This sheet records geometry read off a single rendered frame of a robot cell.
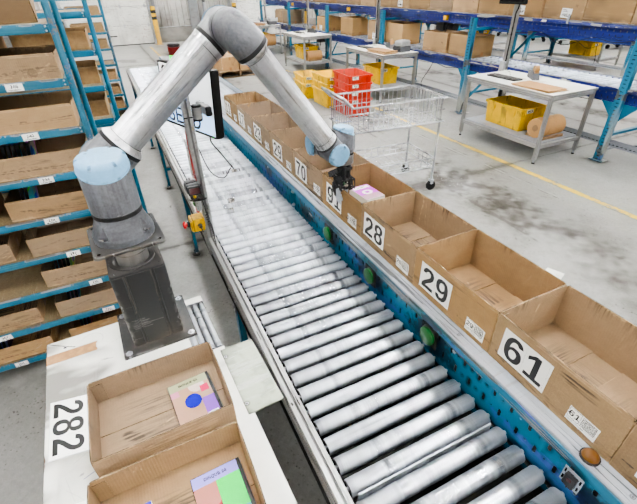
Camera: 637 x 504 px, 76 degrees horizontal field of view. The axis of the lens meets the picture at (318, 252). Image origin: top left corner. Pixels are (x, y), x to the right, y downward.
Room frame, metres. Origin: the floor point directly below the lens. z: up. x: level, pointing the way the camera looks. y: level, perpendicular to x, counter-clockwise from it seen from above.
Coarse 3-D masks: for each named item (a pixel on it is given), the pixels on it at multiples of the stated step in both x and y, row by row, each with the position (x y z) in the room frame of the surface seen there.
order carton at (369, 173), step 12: (360, 168) 2.03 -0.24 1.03; (372, 168) 2.03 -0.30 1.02; (324, 180) 1.91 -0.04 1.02; (360, 180) 2.03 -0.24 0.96; (372, 180) 2.03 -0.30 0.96; (384, 180) 1.93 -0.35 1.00; (396, 180) 1.84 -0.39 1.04; (324, 192) 1.91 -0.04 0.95; (348, 192) 2.00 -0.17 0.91; (384, 192) 1.92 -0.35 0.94; (396, 192) 1.83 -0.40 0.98; (348, 204) 1.68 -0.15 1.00; (360, 204) 1.59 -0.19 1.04; (360, 216) 1.58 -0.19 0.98; (360, 228) 1.58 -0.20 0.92
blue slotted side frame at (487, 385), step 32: (224, 128) 3.71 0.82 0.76; (256, 160) 2.87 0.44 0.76; (288, 192) 2.30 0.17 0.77; (320, 224) 1.89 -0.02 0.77; (352, 256) 1.58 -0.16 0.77; (384, 288) 1.33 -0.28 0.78; (416, 320) 1.13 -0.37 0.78; (448, 352) 0.97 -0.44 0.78; (480, 384) 0.83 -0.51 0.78; (512, 416) 0.71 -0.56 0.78; (544, 448) 0.61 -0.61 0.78
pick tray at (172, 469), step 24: (216, 432) 0.65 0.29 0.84; (240, 432) 0.64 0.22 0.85; (168, 456) 0.59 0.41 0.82; (192, 456) 0.62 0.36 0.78; (216, 456) 0.63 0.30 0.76; (240, 456) 0.63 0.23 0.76; (96, 480) 0.52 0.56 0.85; (120, 480) 0.54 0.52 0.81; (144, 480) 0.56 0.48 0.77; (168, 480) 0.57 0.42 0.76
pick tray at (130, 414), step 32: (192, 352) 0.95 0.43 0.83; (96, 384) 0.82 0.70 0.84; (128, 384) 0.86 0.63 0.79; (160, 384) 0.88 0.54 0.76; (224, 384) 0.82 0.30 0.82; (96, 416) 0.75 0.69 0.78; (128, 416) 0.76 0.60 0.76; (160, 416) 0.76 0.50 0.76; (224, 416) 0.72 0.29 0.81; (96, 448) 0.64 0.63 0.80; (128, 448) 0.60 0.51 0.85; (160, 448) 0.63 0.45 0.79
